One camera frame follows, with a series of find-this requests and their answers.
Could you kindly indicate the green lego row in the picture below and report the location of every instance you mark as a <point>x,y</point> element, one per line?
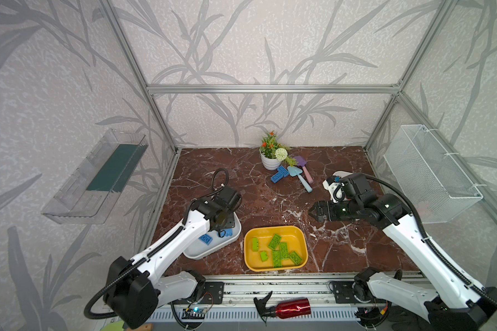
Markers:
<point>255,247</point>

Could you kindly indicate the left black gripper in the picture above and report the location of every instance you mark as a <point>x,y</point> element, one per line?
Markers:
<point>220,221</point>

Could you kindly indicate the green lego pair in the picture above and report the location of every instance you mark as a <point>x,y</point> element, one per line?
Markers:
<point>282,253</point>

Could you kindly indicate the white tray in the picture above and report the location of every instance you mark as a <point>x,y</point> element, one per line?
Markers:
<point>341,174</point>
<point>198,250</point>

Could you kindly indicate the yellow tray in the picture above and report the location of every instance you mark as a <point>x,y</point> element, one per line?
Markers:
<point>291,235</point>

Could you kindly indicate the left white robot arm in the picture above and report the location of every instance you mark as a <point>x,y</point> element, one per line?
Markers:
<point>136,287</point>

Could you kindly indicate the teal toy shovel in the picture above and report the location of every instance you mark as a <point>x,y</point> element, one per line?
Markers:
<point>297,172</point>

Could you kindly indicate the clear wall shelf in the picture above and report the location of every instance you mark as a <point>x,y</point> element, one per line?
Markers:
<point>91,192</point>

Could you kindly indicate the red spray bottle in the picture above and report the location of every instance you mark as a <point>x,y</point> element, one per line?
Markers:
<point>283,310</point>

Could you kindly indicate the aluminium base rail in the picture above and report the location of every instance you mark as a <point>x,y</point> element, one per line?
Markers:
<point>324,289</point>

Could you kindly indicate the white wire basket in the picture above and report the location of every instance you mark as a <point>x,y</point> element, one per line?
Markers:
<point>429,175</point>

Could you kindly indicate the purple pink toy shovel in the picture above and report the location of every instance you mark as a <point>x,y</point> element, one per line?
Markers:
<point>302,164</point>

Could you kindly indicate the green circuit board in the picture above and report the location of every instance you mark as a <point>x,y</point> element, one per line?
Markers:
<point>195,313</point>

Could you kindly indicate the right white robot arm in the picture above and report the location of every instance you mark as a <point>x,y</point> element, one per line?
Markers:
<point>457,301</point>

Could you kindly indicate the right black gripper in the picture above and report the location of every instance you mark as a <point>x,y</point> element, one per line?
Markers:
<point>329,210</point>

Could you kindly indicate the potted flower plant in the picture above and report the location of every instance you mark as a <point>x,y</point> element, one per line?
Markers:
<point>275,154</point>

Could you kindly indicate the blue lego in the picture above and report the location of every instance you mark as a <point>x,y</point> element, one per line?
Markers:
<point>206,239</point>
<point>226,233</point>
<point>282,171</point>
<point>277,177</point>

